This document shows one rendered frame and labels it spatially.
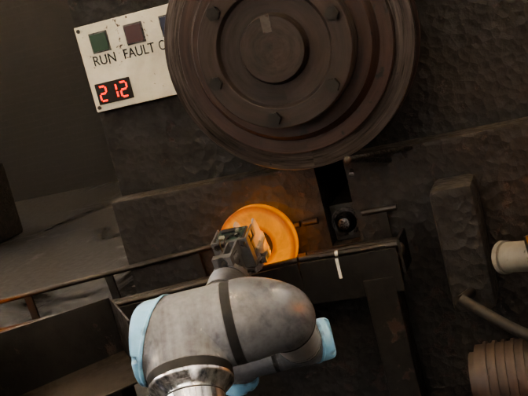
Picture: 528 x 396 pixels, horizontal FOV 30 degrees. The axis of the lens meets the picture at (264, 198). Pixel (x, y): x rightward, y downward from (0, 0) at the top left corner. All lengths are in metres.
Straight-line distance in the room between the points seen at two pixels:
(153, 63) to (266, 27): 0.39
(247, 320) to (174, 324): 0.10
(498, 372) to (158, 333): 0.67
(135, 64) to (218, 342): 0.88
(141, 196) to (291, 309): 0.81
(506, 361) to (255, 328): 0.58
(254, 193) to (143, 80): 0.33
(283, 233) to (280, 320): 0.61
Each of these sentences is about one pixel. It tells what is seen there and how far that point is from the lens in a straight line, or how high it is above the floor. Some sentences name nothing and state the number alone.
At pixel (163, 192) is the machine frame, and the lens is 2.05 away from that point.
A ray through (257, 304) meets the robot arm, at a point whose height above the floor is 0.82.
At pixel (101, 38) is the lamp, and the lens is 2.07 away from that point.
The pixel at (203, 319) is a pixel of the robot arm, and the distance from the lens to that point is 1.31.
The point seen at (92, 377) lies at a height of 0.60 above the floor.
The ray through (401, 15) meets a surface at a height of 1.12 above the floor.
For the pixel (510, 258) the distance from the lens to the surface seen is 1.75.
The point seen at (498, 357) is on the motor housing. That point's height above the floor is 0.52.
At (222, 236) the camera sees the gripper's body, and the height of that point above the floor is 0.80.
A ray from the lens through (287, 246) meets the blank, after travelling 1.92.
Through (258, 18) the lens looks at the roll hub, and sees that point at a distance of 1.72.
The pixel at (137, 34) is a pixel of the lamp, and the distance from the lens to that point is 2.04.
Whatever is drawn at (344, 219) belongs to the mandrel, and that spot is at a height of 0.75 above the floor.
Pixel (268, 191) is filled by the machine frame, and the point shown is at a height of 0.83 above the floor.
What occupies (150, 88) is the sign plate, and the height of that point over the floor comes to 1.08.
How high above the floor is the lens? 1.19
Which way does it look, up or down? 11 degrees down
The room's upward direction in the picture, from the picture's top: 14 degrees counter-clockwise
